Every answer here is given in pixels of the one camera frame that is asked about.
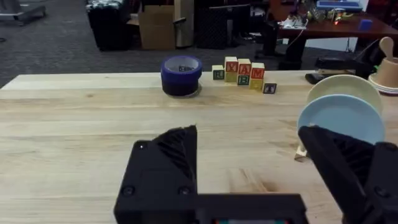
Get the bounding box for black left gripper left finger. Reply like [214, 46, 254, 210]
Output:
[113, 124, 200, 224]

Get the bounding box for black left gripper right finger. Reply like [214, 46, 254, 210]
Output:
[297, 124, 398, 224]

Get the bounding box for light blue plate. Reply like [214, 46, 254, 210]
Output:
[297, 94, 386, 146]

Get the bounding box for cream plate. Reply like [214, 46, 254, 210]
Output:
[306, 74, 384, 116]

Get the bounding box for blue tape roll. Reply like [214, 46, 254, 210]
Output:
[160, 55, 203, 85]

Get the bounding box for brown paper cup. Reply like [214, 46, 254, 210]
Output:
[374, 57, 398, 90]

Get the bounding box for black tool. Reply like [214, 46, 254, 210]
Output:
[304, 39, 385, 85]

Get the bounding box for wooden alphabet blocks heap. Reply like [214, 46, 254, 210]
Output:
[211, 56, 277, 95]

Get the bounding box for wooden spoon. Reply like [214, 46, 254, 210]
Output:
[378, 36, 395, 60]

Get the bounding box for cardboard box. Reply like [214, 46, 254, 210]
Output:
[137, 4, 177, 51]

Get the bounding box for brown wooden desk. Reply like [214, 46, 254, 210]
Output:
[255, 14, 398, 71]

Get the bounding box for black bin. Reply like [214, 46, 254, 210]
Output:
[87, 0, 134, 52]

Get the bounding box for small blue box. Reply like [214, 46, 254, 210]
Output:
[358, 19, 374, 32]

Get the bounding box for black mesh cabinet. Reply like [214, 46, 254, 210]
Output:
[195, 4, 251, 50]

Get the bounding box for blue tray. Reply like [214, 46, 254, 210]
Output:
[316, 0, 364, 12]

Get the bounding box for grey machine base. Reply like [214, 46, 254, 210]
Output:
[0, 0, 47, 26]

